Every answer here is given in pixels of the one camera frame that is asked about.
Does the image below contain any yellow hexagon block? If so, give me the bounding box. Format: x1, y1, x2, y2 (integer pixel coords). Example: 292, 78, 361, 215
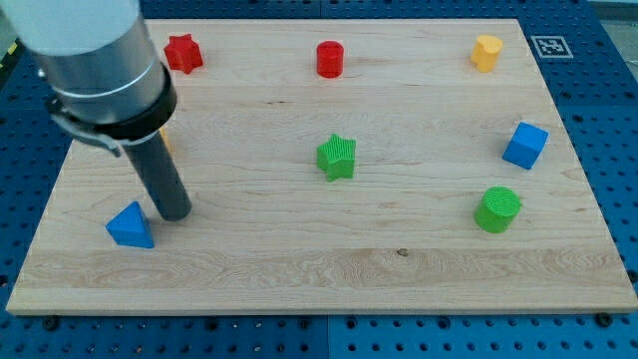
159, 127, 173, 155

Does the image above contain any white fiducial marker tag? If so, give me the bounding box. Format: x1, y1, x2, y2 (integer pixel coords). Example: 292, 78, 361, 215
531, 35, 573, 59

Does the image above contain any blue triangle block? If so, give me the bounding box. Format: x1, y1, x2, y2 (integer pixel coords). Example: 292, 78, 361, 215
106, 201, 155, 248

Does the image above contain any blue cube block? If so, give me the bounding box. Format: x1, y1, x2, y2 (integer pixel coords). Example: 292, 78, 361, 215
502, 122, 549, 170

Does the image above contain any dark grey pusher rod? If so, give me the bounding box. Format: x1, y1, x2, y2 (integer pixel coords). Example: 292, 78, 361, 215
123, 132, 191, 221

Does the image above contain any green star block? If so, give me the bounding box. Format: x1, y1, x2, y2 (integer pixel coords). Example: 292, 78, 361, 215
316, 134, 356, 181

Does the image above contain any wooden board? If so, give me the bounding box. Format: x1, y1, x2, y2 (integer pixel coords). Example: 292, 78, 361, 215
7, 19, 637, 316

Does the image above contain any red star block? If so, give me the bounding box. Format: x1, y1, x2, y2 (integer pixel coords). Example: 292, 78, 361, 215
163, 33, 203, 74

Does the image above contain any green cylinder block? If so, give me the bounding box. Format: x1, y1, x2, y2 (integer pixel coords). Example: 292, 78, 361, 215
474, 186, 521, 233

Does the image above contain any yellow heart block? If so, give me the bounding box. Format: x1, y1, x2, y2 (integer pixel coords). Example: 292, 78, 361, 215
471, 34, 503, 73

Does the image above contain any red cylinder block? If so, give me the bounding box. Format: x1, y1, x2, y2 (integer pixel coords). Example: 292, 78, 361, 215
316, 41, 345, 78

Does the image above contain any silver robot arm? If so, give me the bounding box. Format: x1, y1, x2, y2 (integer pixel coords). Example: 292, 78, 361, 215
1, 0, 176, 155

